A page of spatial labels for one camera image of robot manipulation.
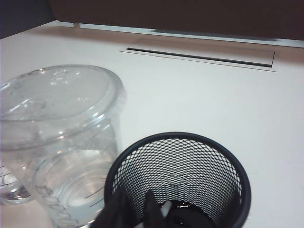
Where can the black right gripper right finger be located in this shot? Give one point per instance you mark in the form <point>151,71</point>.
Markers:
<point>153,211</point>

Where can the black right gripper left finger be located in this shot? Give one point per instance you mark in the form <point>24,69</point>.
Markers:
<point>115,211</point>

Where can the large clear cup with logo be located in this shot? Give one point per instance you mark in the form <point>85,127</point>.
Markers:
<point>71,185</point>

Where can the small clear plastic cup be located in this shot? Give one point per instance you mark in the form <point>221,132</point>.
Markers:
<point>12,190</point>

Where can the clear plastic cup with lid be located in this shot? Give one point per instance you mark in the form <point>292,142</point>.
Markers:
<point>59,102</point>

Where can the black mesh pen holder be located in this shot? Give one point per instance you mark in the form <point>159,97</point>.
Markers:
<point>185,161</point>

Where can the brown desk partition panel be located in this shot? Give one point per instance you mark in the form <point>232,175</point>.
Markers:
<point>166,14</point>

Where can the white partition base rail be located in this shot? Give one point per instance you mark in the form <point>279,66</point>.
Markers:
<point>213,35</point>

